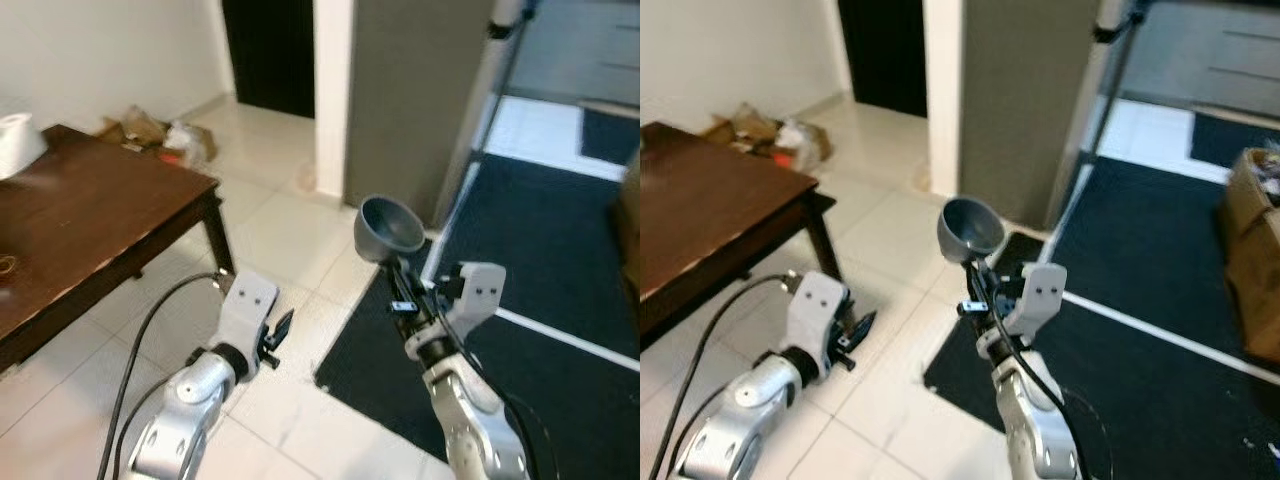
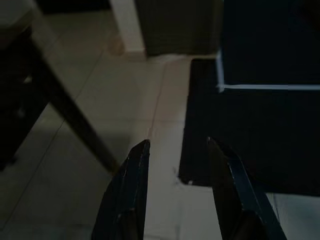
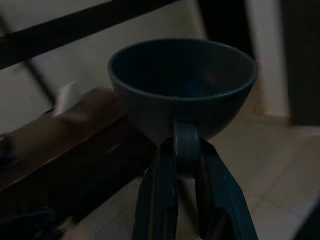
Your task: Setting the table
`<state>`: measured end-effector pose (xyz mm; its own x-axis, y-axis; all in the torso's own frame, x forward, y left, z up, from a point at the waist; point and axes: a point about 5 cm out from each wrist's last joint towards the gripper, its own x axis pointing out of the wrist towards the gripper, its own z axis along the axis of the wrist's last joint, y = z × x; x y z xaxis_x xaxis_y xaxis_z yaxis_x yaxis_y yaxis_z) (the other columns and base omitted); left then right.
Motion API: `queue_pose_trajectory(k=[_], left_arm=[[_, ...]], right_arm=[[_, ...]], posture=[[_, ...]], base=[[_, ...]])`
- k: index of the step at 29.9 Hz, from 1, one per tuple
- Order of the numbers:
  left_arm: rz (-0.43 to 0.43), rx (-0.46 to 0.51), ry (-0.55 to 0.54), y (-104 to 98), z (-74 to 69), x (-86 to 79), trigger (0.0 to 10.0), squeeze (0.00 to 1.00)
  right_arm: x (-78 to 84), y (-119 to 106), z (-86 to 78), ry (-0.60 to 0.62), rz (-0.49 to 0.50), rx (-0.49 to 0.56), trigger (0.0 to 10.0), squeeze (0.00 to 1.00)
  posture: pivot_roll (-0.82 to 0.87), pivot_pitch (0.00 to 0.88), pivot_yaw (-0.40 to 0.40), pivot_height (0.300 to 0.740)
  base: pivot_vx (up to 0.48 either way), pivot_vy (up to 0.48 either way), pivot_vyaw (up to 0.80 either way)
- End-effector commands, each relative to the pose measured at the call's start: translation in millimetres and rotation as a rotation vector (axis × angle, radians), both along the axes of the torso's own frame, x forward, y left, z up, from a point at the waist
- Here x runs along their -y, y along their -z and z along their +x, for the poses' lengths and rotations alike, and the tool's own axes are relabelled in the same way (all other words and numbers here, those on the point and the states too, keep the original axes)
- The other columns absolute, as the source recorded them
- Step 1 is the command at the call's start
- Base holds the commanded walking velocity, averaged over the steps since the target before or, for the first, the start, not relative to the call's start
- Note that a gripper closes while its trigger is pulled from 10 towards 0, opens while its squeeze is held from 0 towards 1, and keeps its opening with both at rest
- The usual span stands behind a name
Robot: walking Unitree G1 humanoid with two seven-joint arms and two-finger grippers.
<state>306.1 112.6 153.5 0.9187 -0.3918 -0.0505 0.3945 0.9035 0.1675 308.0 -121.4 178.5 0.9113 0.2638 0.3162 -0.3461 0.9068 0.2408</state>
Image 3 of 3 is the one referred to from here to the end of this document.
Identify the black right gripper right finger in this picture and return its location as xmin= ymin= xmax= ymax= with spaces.
xmin=194 ymin=138 xmax=260 ymax=240

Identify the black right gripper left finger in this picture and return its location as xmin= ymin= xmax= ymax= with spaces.
xmin=131 ymin=138 xmax=181 ymax=240

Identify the dark blue cup with handle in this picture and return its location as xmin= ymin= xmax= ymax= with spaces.
xmin=107 ymin=37 xmax=259 ymax=174

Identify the dark brown wooden furniture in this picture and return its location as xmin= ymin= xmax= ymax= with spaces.
xmin=0 ymin=86 xmax=161 ymax=227

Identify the black bar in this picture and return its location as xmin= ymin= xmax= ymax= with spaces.
xmin=0 ymin=0 xmax=181 ymax=71

